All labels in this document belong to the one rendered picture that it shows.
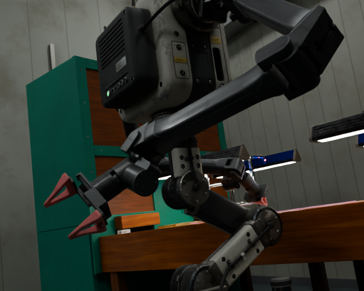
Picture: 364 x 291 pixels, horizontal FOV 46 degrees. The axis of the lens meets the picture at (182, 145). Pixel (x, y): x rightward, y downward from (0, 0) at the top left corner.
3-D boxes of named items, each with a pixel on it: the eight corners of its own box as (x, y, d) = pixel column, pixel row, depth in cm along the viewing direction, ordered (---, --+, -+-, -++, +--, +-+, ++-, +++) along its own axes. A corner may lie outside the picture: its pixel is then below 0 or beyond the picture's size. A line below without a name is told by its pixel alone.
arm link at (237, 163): (142, 168, 188) (151, 151, 195) (145, 177, 191) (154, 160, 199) (238, 171, 171) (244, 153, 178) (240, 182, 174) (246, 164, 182)
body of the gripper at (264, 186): (248, 189, 190) (240, 179, 187) (268, 186, 184) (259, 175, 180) (245, 201, 186) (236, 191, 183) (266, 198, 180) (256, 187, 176)
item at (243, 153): (241, 158, 207) (239, 144, 208) (151, 180, 247) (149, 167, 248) (251, 159, 213) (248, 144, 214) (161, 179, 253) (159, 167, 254)
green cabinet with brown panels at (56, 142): (91, 223, 228) (74, 55, 245) (36, 232, 264) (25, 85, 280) (236, 206, 330) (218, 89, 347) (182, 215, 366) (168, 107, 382)
